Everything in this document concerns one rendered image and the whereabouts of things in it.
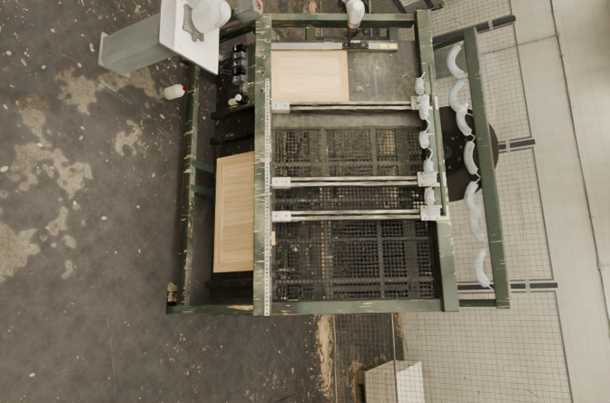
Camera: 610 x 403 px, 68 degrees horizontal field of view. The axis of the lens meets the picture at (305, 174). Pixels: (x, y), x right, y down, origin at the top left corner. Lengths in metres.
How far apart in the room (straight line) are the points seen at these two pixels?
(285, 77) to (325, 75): 0.30
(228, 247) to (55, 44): 1.78
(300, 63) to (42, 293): 2.25
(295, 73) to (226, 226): 1.27
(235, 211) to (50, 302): 1.34
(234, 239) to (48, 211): 1.25
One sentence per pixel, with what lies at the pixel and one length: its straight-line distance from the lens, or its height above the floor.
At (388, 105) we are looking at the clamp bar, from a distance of 3.40.
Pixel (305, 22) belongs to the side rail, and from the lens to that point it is 3.67.
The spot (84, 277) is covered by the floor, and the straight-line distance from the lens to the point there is 3.18.
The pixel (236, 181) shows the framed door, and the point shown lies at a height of 0.45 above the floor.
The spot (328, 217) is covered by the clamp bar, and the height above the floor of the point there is 1.24.
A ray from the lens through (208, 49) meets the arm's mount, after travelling 3.15.
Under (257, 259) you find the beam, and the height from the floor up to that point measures 0.83.
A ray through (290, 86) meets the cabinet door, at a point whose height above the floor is 1.01.
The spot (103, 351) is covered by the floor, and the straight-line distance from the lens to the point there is 3.30.
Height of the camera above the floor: 2.63
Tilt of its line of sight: 29 degrees down
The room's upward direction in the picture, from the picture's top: 80 degrees clockwise
